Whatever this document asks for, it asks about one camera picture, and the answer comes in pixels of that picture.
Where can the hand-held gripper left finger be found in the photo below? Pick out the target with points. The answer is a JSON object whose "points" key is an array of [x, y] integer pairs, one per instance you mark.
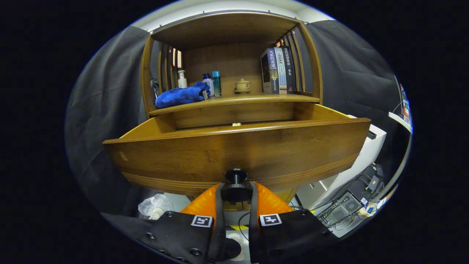
{"points": [[183, 234]]}

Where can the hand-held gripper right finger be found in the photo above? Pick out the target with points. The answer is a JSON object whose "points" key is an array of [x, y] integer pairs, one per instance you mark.
{"points": [[289, 234]]}

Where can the wooden drawer with black knob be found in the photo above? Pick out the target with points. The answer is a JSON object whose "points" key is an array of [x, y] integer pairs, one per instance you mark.
{"points": [[238, 150]]}

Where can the wooden countertop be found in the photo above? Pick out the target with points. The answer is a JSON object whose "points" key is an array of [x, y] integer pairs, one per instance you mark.
{"points": [[253, 98]]}

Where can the wooden cabinet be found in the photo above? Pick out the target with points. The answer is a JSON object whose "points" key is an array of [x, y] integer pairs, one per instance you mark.
{"points": [[220, 58]]}

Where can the clear plastic bag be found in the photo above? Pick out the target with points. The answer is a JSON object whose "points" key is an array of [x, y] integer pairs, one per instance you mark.
{"points": [[154, 205]]}

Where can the white box unit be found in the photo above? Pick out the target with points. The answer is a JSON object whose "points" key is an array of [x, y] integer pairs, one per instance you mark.
{"points": [[366, 154]]}

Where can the blue towel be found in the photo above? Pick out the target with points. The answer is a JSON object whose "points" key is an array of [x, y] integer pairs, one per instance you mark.
{"points": [[179, 96]]}

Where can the white bottle with blue cap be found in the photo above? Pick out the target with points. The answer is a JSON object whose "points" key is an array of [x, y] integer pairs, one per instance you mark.
{"points": [[209, 86]]}

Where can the white pump bottle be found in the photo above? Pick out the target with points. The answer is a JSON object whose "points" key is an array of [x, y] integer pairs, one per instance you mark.
{"points": [[182, 81]]}

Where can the beige lidded teacup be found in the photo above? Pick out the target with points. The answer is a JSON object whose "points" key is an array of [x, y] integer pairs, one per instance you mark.
{"points": [[243, 86]]}

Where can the clear teal bottle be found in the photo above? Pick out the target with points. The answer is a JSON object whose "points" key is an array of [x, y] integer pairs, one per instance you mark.
{"points": [[217, 82]]}

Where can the white side shelf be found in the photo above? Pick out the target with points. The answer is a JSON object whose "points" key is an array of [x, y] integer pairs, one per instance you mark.
{"points": [[399, 120]]}

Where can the book with black spine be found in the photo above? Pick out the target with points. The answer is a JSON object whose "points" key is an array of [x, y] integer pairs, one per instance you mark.
{"points": [[289, 69]]}

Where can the book with pale spine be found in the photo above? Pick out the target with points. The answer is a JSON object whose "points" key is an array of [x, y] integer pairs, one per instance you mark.
{"points": [[281, 69]]}

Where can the book with blue spine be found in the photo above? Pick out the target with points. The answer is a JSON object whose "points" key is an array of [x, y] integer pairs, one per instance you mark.
{"points": [[272, 69]]}

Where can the water bottle with red label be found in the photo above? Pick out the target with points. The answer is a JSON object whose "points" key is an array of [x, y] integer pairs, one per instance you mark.
{"points": [[405, 106]]}

